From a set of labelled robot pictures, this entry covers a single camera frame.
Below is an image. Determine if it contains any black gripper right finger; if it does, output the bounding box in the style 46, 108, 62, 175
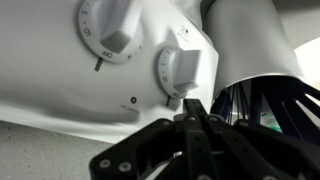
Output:
192, 99, 320, 180

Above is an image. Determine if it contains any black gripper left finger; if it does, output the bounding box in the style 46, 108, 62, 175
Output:
89, 99, 209, 180

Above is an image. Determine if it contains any white stove knob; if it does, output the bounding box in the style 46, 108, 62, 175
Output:
157, 46, 203, 100
78, 0, 145, 64

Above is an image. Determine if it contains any white electric stove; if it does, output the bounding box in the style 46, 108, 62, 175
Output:
0, 0, 220, 145

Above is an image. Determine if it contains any white utensil holder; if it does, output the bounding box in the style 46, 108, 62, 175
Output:
203, 0, 304, 100

